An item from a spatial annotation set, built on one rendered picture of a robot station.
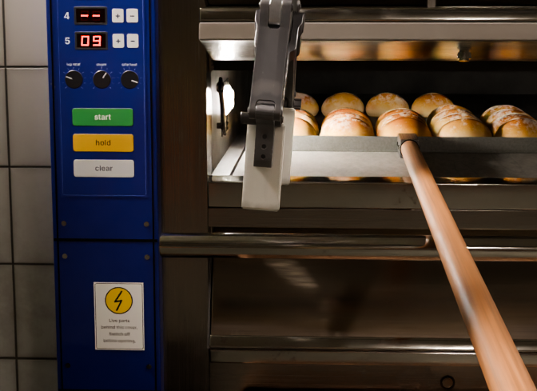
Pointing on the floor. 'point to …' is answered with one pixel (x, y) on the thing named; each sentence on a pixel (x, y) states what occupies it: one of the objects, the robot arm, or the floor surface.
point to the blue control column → (108, 250)
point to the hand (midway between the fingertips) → (268, 182)
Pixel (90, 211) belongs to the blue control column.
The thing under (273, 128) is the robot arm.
